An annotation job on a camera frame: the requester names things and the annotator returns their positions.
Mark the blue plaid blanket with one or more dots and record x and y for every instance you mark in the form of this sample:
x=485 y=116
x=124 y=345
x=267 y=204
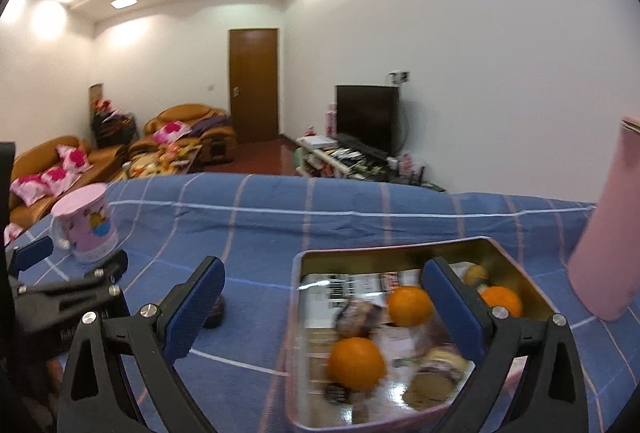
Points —
x=300 y=223

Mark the pink gift bag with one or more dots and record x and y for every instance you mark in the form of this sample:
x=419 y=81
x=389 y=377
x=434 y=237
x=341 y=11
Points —
x=331 y=120

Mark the black television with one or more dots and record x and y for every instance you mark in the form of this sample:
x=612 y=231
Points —
x=365 y=118

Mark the brown leather sofa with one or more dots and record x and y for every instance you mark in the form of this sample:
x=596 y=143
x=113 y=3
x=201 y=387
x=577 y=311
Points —
x=35 y=150

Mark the white television stand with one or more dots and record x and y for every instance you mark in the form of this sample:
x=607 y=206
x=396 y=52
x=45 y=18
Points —
x=312 y=159

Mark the coffee table with snacks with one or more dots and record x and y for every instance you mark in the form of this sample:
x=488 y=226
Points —
x=160 y=161

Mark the round brown pastry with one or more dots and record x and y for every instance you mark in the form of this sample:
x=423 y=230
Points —
x=427 y=390

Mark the pink patterned bag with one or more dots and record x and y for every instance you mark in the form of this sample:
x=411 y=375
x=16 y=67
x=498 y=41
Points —
x=407 y=163

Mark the cluttered black rack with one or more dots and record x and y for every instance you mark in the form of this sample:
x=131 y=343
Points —
x=114 y=125

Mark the pink cartoon cup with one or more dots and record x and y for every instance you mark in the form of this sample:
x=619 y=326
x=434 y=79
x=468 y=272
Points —
x=85 y=223

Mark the pink insulated bottle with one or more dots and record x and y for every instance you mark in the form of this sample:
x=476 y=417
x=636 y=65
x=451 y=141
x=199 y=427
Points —
x=605 y=238

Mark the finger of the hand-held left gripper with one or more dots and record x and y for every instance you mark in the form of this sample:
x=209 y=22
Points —
x=31 y=254
x=75 y=293

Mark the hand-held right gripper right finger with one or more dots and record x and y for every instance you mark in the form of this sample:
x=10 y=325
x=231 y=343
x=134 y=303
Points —
x=455 y=308

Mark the square ceiling light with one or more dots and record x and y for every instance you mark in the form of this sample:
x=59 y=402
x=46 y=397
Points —
x=124 y=2

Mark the flat white box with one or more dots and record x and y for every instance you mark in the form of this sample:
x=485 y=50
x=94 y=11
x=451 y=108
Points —
x=317 y=141

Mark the dark wrapped cake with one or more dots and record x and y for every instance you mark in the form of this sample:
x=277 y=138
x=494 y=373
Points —
x=357 y=318

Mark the gold metal tin box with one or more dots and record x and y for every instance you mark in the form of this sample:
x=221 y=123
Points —
x=355 y=262

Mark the large white printed packet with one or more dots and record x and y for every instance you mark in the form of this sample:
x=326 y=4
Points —
x=320 y=303

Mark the small yellowish pastry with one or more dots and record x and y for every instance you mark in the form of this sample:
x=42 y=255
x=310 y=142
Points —
x=475 y=274

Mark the orange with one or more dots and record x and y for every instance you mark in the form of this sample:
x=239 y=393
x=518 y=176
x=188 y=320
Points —
x=356 y=363
x=410 y=305
x=502 y=302

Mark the brown wooden door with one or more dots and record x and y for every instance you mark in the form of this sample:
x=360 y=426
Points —
x=252 y=88

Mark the pink floral pillow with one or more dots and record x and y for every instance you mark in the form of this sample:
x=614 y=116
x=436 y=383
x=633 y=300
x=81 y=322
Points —
x=172 y=132
x=75 y=159
x=35 y=185

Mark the brown leather armchair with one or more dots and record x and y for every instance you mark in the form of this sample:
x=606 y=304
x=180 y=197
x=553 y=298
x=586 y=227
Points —
x=215 y=144

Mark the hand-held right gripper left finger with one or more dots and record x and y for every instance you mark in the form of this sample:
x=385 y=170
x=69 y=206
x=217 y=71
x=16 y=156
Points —
x=195 y=308

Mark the purple throw blanket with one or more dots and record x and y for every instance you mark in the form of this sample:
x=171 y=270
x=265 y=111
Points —
x=210 y=124

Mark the wall power outlet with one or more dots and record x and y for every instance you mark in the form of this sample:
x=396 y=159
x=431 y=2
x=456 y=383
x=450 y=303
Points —
x=400 y=76

